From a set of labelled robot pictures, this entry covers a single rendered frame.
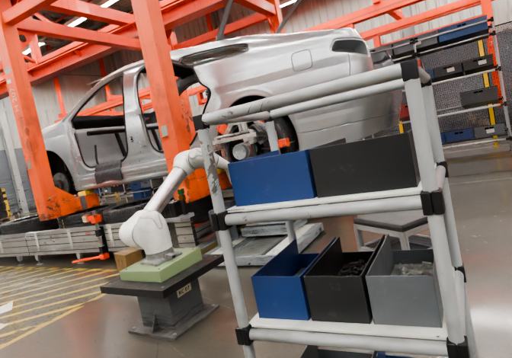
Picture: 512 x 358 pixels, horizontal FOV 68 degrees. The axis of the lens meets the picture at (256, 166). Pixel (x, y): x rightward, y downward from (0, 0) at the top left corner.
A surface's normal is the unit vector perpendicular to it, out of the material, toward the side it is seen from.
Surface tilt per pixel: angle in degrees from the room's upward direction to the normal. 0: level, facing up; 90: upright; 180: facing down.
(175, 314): 90
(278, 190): 90
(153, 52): 90
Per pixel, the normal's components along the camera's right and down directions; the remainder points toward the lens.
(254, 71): -0.46, 0.15
